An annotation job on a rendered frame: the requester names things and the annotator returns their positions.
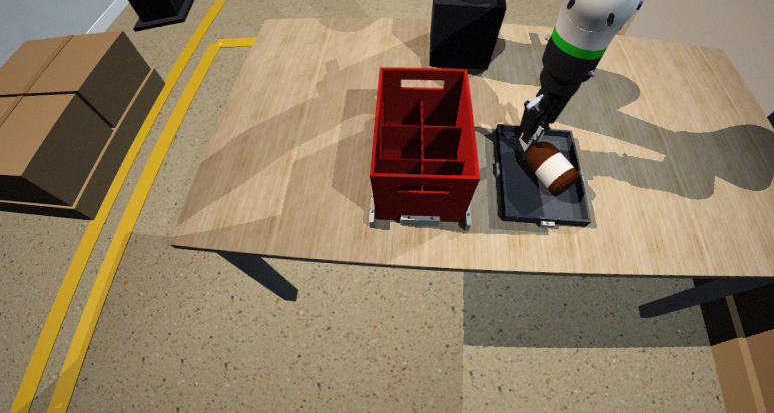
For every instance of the brown glass bottle with white label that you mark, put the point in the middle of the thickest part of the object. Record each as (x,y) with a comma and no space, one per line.
(551,167)

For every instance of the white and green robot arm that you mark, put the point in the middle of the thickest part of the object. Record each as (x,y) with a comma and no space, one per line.
(583,31)

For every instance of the red divided crate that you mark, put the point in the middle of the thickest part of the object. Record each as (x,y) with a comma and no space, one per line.
(425,135)

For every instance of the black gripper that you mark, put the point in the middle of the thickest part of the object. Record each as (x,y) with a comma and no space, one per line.
(551,88)

